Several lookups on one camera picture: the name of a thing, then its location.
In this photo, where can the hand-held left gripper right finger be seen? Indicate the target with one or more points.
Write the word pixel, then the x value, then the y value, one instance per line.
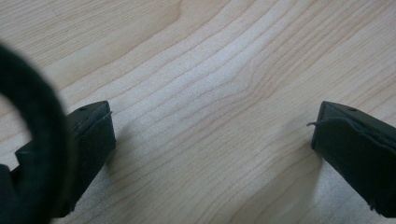
pixel 358 155

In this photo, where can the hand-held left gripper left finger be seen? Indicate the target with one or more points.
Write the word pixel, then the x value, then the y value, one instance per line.
pixel 93 137

